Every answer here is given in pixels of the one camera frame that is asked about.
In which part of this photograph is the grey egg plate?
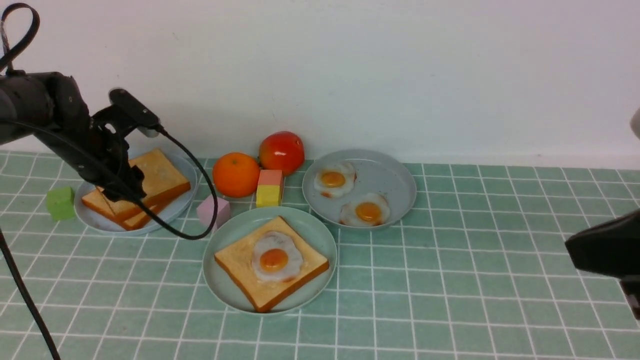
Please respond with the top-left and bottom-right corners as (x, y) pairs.
(301, 149), (418, 230)

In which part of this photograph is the toast slice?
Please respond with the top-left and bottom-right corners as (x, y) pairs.
(116, 202), (169, 231)
(214, 216), (330, 313)
(81, 148), (192, 225)

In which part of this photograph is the green centre plate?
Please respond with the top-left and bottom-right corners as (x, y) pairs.
(202, 206), (338, 315)

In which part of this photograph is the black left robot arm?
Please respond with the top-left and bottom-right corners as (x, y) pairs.
(1, 71), (159, 202)

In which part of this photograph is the black left camera cable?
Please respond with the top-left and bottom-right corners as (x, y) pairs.
(0, 117), (219, 241)

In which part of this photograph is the black cable loop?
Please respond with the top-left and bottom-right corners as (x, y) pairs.
(0, 2), (41, 76)

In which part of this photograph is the fried egg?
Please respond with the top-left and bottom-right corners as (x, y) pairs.
(339, 193), (391, 228)
(251, 231), (304, 283)
(313, 161), (357, 199)

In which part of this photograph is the pink cube block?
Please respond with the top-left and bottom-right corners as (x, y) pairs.
(196, 194), (232, 232)

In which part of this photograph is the yellow cube block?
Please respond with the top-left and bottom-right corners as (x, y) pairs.
(255, 184), (282, 208)

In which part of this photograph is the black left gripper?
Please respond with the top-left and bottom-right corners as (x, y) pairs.
(47, 72), (147, 203)

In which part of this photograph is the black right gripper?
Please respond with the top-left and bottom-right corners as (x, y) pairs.
(565, 210), (640, 278)

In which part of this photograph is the red apple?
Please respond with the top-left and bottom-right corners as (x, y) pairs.
(258, 131), (306, 177)

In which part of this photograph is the green cube block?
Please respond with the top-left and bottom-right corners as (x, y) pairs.
(45, 186), (76, 222)

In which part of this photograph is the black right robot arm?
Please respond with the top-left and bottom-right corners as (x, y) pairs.
(565, 209), (640, 320)

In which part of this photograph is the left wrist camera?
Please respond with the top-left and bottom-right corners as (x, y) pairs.
(93, 88), (162, 139)

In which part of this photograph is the orange fruit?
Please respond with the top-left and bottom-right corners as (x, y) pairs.
(212, 152), (261, 198)

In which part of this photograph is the salmon cube block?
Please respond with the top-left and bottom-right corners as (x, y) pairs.
(257, 170), (284, 196)

